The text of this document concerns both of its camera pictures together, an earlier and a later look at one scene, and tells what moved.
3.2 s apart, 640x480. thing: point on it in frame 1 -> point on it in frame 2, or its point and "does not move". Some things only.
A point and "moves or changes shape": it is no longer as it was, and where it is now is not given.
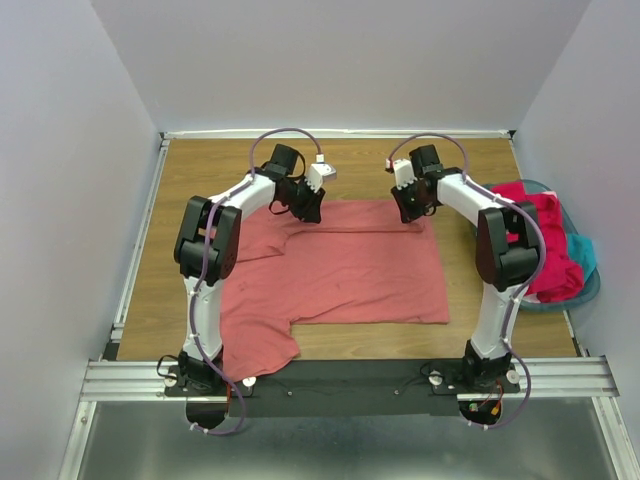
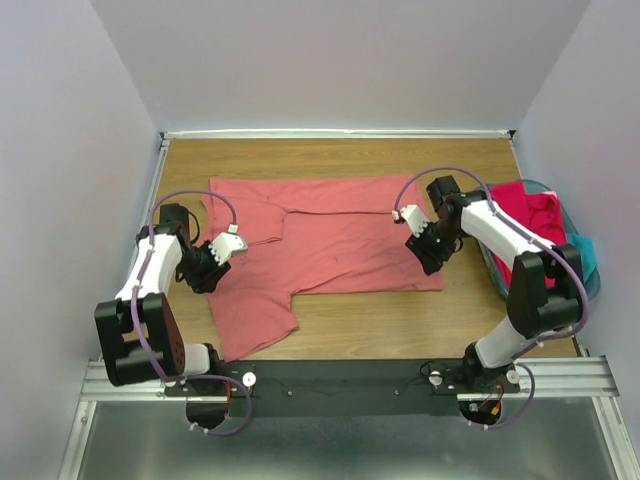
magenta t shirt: x=561 y=277 does not move
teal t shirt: x=581 y=251 does not move
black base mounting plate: x=346 y=388 does not move
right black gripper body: x=410 y=203 -> x=435 y=244
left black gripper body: x=301 y=199 -> x=200 y=268
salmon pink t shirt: x=360 y=264 moves or changes shape
